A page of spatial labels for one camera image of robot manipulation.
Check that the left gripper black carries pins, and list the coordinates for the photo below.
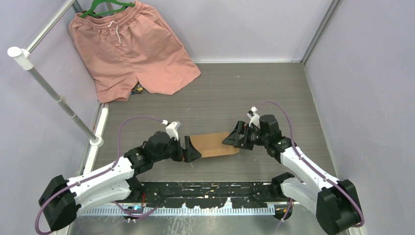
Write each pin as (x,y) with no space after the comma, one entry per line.
(189,154)

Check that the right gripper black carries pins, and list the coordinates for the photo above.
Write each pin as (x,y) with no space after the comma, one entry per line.
(233,138)

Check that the brown cardboard box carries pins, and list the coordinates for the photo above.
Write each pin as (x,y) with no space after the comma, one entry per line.
(210,145)

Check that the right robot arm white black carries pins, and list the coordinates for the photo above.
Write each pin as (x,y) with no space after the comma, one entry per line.
(335,203)

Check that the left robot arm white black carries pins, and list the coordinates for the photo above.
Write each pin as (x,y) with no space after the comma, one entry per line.
(65,199)

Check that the small colourful object under shorts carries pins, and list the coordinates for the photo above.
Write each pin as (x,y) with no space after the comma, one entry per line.
(137,89)

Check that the pink shorts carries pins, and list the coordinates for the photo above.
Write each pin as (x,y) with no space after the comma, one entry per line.
(133,47)

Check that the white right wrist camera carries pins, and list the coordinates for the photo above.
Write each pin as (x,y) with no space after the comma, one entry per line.
(254,117)

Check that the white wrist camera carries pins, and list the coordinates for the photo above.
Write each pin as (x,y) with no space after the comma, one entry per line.
(172,129)
(254,117)

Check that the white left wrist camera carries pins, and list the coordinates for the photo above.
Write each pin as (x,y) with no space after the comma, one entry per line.
(172,129)

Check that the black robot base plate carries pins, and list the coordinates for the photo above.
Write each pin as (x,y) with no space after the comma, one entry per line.
(210,195)

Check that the slotted aluminium rail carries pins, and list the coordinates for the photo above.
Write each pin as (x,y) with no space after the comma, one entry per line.
(110,210)

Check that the metal clothes rail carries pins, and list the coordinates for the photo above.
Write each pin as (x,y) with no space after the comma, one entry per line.
(29,114)

